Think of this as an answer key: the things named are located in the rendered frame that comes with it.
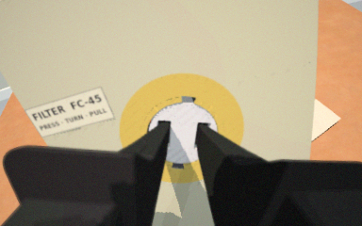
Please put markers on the beige service panel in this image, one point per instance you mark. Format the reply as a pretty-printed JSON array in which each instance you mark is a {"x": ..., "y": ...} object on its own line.
[{"x": 91, "y": 74}]

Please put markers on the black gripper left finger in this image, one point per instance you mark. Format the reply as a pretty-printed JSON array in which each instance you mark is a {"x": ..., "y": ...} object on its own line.
[{"x": 129, "y": 178}]

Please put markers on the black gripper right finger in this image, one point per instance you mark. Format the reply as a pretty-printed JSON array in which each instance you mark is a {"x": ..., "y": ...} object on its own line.
[{"x": 244, "y": 189}]

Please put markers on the white round cartridge with two slots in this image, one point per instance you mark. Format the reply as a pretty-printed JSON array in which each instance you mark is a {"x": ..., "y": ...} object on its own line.
[{"x": 183, "y": 118}]

